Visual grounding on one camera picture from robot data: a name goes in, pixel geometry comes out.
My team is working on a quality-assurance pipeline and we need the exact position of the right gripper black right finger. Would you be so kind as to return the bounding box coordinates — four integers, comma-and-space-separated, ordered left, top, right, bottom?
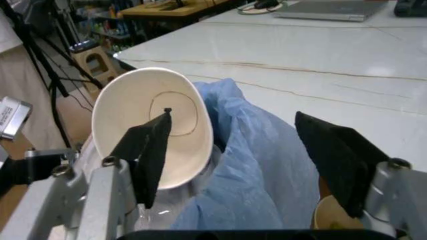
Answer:
294, 111, 427, 240

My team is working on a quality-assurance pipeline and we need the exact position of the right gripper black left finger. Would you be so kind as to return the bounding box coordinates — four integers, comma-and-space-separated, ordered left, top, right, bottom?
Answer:
0, 107, 174, 240

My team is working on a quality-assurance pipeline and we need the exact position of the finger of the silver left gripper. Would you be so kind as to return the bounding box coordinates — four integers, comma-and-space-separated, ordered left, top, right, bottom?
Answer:
24, 142, 83, 180

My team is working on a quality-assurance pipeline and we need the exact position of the white paper cup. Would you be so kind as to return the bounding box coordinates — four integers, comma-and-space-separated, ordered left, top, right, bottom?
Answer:
90, 67, 215, 191

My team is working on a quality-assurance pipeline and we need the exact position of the blue plastic bin liner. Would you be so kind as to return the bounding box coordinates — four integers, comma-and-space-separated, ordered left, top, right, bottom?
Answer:
169, 77, 322, 230

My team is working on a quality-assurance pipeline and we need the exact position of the brown paper cup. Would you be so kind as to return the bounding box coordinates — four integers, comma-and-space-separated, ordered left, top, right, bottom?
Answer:
310, 194, 368, 230

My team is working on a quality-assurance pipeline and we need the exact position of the black tripod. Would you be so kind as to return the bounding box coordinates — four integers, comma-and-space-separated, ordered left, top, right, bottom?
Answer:
0, 0, 105, 148

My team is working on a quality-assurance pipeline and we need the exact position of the wooden stool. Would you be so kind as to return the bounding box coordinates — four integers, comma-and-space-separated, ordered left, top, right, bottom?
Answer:
70, 44, 122, 95

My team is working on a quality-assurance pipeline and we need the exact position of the shelf with coloured bottles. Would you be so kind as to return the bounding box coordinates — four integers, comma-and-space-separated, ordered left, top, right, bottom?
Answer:
64, 0, 133, 50

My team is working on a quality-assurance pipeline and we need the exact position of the wooden workbench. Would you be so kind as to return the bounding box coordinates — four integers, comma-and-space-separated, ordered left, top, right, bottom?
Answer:
118, 0, 231, 19

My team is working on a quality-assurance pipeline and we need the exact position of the grey laptop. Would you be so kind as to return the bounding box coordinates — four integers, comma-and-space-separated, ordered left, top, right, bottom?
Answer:
272, 0, 385, 23

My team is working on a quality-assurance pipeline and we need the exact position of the black device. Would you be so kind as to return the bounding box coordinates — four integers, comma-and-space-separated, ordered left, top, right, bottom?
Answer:
392, 0, 427, 18

